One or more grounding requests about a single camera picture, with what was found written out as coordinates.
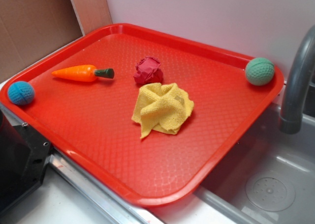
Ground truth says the red plastic tray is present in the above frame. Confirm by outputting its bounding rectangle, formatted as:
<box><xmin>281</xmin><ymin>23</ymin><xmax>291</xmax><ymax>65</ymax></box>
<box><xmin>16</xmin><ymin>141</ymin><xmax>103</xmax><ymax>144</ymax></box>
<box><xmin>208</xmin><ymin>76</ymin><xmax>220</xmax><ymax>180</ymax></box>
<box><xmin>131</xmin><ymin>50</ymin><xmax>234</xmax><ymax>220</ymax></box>
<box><xmin>0</xmin><ymin>24</ymin><xmax>284</xmax><ymax>207</ymax></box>

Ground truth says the yellow crumpled cloth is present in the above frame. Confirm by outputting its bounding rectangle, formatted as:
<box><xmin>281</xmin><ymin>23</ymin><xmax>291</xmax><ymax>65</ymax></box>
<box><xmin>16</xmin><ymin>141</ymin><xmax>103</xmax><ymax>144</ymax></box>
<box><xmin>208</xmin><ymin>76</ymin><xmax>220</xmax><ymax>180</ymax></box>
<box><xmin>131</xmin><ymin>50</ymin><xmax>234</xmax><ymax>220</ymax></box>
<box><xmin>131</xmin><ymin>83</ymin><xmax>194</xmax><ymax>139</ymax></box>

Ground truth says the grey sink faucet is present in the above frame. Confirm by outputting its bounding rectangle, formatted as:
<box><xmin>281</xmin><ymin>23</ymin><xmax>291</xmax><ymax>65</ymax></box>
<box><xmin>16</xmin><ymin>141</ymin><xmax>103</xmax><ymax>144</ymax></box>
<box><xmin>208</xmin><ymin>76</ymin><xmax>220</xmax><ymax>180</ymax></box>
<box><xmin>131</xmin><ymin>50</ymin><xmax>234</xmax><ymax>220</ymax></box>
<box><xmin>279</xmin><ymin>27</ymin><xmax>315</xmax><ymax>134</ymax></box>

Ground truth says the crumpled red paper ball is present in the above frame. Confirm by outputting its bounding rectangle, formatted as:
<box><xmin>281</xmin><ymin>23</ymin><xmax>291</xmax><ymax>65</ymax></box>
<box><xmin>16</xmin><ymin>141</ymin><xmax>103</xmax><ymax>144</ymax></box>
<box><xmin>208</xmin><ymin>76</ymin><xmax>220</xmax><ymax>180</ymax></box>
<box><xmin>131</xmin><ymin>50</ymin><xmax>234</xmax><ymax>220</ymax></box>
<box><xmin>133</xmin><ymin>57</ymin><xmax>163</xmax><ymax>85</ymax></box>

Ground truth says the green textured ball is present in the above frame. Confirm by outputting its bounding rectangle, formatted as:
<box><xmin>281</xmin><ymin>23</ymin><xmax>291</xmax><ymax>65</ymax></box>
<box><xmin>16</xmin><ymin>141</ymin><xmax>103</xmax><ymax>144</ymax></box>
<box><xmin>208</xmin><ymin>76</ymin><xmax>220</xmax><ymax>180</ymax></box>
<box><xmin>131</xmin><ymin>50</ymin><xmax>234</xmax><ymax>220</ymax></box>
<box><xmin>245</xmin><ymin>58</ymin><xmax>275</xmax><ymax>86</ymax></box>

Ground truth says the orange toy carrot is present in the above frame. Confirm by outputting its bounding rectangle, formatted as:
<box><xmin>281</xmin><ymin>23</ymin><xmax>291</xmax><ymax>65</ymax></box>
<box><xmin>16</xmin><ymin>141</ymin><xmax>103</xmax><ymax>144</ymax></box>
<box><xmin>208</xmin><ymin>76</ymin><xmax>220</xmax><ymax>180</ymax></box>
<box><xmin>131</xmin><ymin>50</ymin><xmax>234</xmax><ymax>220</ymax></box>
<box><xmin>51</xmin><ymin>64</ymin><xmax>115</xmax><ymax>82</ymax></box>

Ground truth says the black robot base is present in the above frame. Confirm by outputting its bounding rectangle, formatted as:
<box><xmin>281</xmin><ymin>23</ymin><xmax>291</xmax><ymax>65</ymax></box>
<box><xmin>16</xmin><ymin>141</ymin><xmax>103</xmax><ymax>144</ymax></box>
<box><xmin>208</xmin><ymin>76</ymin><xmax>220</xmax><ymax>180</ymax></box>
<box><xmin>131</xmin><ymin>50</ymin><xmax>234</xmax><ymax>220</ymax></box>
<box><xmin>0</xmin><ymin>112</ymin><xmax>52</xmax><ymax>215</ymax></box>

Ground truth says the brown cardboard panel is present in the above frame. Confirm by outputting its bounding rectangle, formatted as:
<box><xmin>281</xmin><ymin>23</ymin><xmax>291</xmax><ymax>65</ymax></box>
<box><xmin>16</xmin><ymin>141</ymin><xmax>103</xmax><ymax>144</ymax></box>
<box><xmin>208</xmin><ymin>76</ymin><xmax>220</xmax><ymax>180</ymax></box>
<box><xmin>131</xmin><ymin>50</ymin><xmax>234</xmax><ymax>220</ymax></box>
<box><xmin>0</xmin><ymin>0</ymin><xmax>112</xmax><ymax>82</ymax></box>

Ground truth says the grey toy sink basin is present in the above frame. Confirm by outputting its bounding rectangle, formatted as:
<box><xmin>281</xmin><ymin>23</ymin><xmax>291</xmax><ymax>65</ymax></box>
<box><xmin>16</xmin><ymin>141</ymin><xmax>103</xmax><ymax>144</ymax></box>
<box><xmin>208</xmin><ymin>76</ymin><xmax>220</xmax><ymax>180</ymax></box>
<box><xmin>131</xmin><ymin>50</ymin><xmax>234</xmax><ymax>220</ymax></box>
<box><xmin>152</xmin><ymin>106</ymin><xmax>315</xmax><ymax>224</ymax></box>

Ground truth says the blue textured ball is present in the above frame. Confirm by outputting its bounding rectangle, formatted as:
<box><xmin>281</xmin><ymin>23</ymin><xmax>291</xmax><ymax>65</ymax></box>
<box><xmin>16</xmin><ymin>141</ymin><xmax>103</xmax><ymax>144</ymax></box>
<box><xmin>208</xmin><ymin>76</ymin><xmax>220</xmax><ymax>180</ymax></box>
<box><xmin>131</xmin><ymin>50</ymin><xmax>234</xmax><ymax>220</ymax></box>
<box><xmin>7</xmin><ymin>81</ymin><xmax>35</xmax><ymax>105</ymax></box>

